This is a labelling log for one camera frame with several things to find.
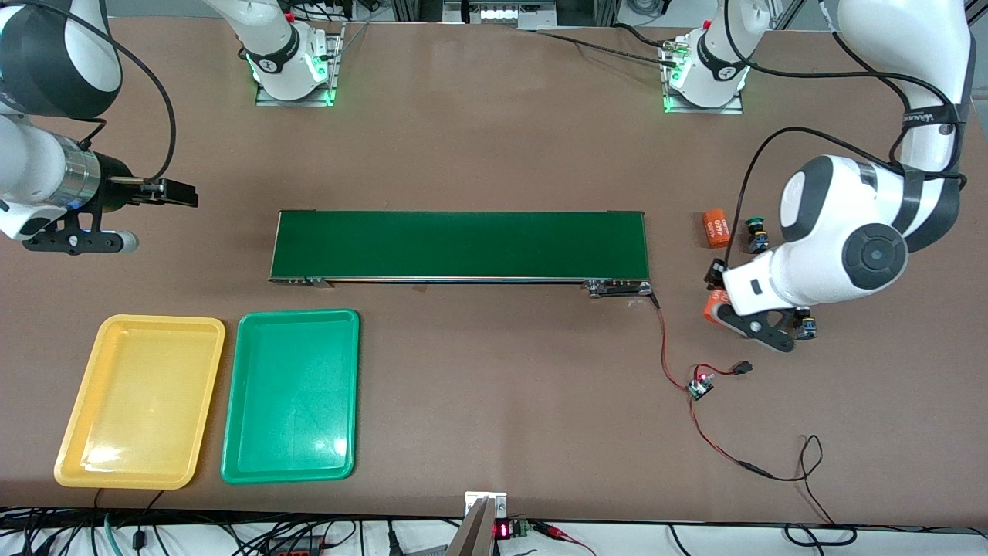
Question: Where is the silver camera bracket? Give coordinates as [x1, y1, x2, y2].
[446, 491, 509, 556]

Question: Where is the red black conveyor wire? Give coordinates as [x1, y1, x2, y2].
[652, 297, 693, 389]

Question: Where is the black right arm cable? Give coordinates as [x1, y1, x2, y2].
[23, 0, 177, 185]

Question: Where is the black base cable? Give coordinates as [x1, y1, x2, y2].
[533, 22, 680, 66]

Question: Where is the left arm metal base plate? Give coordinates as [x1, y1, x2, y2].
[662, 39, 746, 115]

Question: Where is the green plastic tray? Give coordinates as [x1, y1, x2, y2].
[221, 308, 361, 485]

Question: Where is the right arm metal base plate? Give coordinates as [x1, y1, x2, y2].
[255, 23, 345, 107]

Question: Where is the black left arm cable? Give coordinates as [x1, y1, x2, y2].
[722, 0, 966, 232]

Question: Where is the long red black supply wire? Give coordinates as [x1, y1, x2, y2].
[689, 398, 838, 526]

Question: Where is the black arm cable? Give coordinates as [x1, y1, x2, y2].
[722, 0, 966, 232]
[23, 0, 177, 185]

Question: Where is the green conveyor belt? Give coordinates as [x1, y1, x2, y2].
[268, 208, 658, 298]

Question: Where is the red probe lead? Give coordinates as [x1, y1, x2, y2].
[533, 521, 597, 556]

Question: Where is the yellow plastic tray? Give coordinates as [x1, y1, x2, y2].
[53, 314, 226, 490]

